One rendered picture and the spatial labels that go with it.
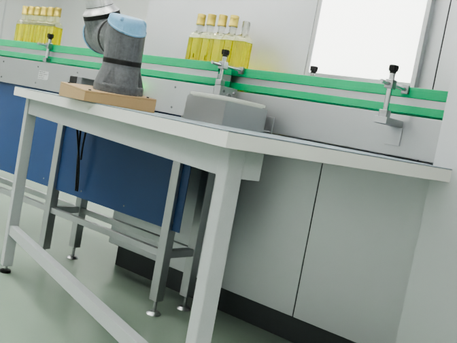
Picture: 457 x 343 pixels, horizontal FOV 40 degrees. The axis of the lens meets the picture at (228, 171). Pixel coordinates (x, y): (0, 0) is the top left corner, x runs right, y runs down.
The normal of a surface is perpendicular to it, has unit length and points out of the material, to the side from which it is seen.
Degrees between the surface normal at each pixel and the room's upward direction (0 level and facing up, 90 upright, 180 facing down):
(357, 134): 90
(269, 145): 90
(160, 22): 90
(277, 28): 90
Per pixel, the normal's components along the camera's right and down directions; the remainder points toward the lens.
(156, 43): -0.63, -0.05
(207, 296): 0.54, 0.17
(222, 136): -0.82, -0.11
